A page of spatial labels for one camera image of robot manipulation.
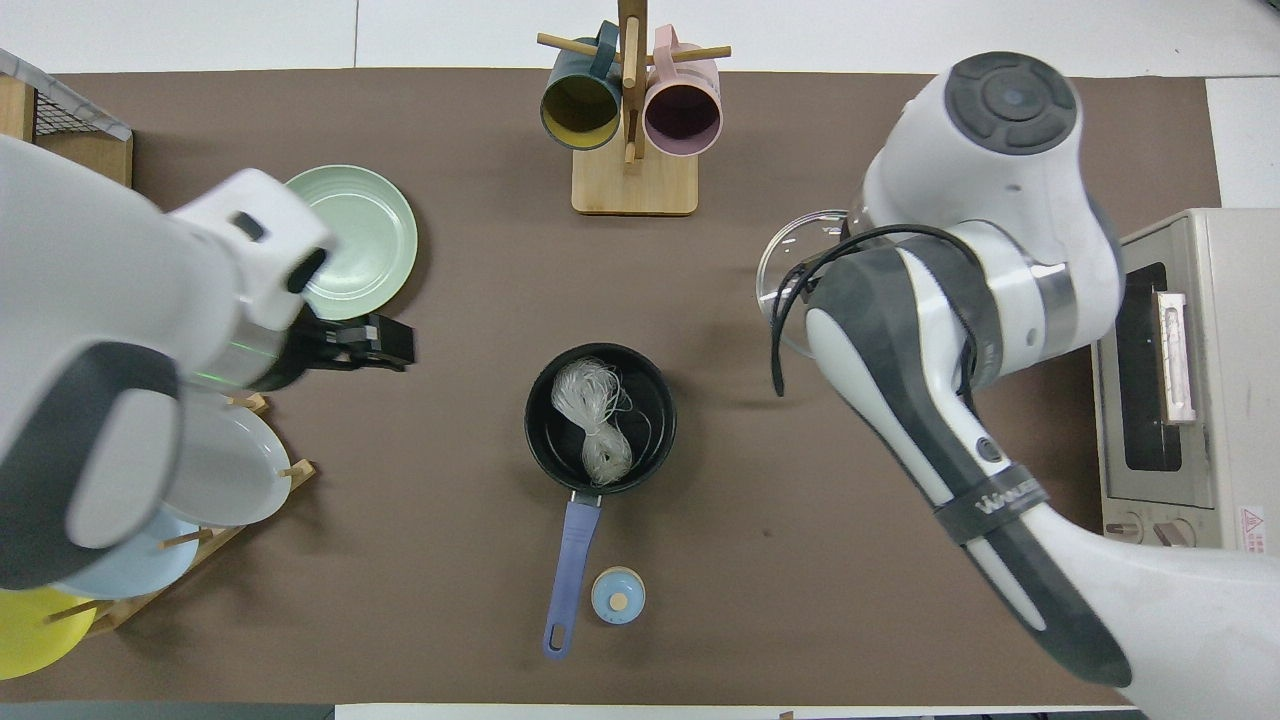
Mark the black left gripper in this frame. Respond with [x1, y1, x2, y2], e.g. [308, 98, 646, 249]
[298, 312, 416, 374]

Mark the white vermicelli bundle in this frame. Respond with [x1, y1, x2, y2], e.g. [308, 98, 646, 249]
[551, 358, 653, 488]

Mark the glass lid with blue knob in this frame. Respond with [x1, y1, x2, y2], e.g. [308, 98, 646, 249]
[757, 208, 873, 361]

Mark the light green plate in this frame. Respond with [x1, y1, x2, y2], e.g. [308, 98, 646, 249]
[285, 165, 419, 322]

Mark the grey plate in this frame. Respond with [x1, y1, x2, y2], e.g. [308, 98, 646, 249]
[165, 395, 293, 528]

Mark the light blue plate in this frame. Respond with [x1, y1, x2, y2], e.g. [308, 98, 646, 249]
[55, 508, 201, 601]

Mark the wooden plate rack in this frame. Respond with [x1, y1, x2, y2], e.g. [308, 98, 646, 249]
[45, 393, 318, 636]

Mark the yellow plate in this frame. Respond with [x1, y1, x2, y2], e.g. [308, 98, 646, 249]
[0, 588, 98, 681]

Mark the wooden mug tree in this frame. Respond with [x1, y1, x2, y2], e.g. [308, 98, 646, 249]
[537, 0, 732, 217]

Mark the teal mug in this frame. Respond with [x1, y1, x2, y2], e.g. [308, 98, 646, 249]
[540, 22, 624, 152]

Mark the pink mug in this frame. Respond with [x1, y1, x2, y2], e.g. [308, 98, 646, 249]
[643, 25, 723, 158]

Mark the brown table mat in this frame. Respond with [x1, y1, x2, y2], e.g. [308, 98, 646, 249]
[0, 68, 1273, 706]

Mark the cream toaster oven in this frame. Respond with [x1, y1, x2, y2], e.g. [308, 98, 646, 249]
[1090, 208, 1280, 551]

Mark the dark pot with blue handle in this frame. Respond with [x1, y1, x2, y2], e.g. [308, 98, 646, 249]
[524, 343, 678, 660]

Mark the wire and wood shelf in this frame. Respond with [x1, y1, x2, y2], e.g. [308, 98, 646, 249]
[0, 75, 134, 191]

